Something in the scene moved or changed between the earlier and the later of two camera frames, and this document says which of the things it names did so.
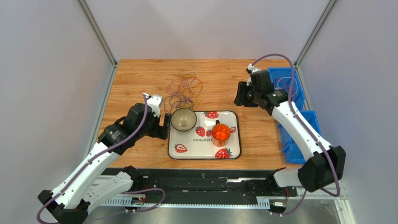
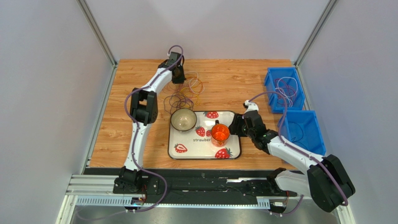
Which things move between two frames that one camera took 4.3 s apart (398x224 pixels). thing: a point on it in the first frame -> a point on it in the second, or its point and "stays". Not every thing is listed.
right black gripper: [245, 95] -> [238, 127]
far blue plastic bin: [281, 77] stays
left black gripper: [160, 131] -> [181, 79]
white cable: [289, 77] stays
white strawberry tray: [197, 143] stays
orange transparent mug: [220, 134] stays
